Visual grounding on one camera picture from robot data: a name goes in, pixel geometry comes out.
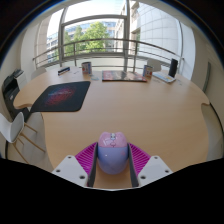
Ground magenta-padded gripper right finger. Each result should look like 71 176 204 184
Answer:
127 142 174 188

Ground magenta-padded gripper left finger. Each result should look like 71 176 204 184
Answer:
51 142 99 188

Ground pink and lilac computer mouse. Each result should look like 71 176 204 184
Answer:
96 131 130 176

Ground black mouse pad red print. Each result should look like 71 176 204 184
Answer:
29 80 92 113

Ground white chair wooden legs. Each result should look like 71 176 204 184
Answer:
0 111 46 164

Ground red and grey magazine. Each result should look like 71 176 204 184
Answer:
101 70 148 83

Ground white and blue booklet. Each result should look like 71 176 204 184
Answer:
152 71 177 84

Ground printed mug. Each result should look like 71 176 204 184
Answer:
81 61 93 75
142 64 154 78

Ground white shell chair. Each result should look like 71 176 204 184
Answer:
30 67 48 80
146 59 163 72

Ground black upright speaker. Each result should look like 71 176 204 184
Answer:
168 58 179 79

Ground black and white office printer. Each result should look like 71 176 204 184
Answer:
1 68 33 123

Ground grey metal balcony railing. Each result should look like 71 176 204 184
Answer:
32 38 185 73

